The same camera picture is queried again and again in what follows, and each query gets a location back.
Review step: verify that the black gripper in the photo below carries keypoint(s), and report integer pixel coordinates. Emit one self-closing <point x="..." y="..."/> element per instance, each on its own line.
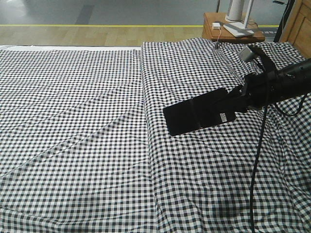
<point x="258" y="90"/>

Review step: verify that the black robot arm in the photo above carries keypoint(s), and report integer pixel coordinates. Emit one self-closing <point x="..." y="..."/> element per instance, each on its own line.
<point x="293" y="81"/>

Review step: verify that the black white checkered bed sheet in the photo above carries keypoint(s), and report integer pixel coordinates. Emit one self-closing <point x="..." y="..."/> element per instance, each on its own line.
<point x="73" y="143"/>

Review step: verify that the wooden nightstand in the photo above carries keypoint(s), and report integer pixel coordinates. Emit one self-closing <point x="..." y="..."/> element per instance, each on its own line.
<point x="223" y="35"/>

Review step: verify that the white charger adapter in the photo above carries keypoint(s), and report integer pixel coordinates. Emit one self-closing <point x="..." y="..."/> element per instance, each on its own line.
<point x="216" y="26"/>

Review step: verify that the black white checkered duvet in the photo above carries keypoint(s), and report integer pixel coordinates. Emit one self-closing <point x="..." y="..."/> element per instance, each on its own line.
<point x="202" y="179"/>

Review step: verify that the wooden headboard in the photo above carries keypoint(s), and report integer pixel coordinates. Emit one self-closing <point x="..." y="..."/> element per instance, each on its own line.
<point x="298" y="27"/>

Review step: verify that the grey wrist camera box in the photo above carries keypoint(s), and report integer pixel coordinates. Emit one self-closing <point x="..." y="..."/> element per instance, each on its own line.
<point x="246" y="54"/>

